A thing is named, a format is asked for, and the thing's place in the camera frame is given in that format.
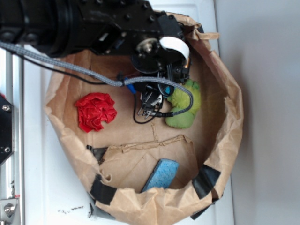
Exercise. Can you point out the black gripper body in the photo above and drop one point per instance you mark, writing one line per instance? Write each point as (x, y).
(152, 93)

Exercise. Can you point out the blue textured ball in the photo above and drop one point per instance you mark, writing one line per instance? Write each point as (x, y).
(168, 91)

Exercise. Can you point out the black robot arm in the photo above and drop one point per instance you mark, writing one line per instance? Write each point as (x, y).
(47, 30)

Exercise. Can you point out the green plush toy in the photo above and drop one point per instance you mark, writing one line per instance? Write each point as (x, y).
(181, 100)

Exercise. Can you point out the crumpled red paper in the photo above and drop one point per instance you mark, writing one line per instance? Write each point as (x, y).
(93, 109)

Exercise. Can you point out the blue sponge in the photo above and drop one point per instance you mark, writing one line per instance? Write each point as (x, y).
(162, 175)

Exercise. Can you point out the brown paper bag bin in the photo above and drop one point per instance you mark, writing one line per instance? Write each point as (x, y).
(114, 164)

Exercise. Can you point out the white tray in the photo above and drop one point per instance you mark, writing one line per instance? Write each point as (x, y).
(53, 194)

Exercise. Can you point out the black mounting plate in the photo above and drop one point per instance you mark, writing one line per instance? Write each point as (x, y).
(6, 130)

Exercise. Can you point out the aluminium frame rail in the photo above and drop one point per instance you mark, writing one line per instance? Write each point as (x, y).
(11, 172)

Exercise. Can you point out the silver metal bracket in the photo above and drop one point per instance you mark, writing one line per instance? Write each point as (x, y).
(10, 212)

